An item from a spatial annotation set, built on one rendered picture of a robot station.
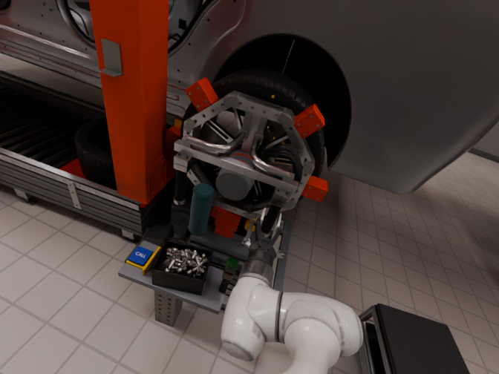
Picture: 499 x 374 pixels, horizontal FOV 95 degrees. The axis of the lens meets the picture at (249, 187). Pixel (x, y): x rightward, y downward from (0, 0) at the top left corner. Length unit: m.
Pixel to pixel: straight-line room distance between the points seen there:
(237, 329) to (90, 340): 1.04
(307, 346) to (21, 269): 1.57
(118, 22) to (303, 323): 0.91
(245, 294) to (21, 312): 1.27
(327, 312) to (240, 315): 0.18
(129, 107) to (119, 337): 1.07
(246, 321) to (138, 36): 0.81
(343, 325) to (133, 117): 0.89
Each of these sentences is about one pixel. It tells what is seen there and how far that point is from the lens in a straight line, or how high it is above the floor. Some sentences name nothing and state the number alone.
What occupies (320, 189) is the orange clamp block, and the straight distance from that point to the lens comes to 0.97.
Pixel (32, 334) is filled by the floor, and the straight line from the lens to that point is 1.58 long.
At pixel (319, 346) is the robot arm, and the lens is 0.50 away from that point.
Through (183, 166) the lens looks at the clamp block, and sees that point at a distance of 0.77.
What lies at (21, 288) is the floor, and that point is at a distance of 1.72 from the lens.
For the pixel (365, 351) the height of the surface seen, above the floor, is 0.15.
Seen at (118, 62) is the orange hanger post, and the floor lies 1.13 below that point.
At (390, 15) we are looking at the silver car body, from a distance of 1.25.
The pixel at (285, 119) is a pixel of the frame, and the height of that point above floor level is 1.10.
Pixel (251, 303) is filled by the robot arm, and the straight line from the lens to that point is 0.56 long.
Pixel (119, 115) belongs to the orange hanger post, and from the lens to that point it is 1.00.
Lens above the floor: 1.38
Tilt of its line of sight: 38 degrees down
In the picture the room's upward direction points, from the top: 18 degrees clockwise
